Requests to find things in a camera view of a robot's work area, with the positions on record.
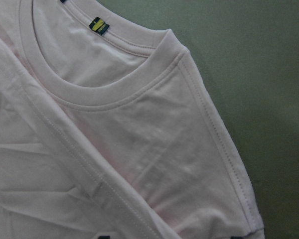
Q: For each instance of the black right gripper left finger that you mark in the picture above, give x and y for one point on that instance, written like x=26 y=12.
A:
x=104 y=237

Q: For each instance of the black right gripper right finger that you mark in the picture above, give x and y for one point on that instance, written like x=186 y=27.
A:
x=240 y=237

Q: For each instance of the pink Snoopy t-shirt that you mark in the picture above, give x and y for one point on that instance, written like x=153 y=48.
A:
x=106 y=128

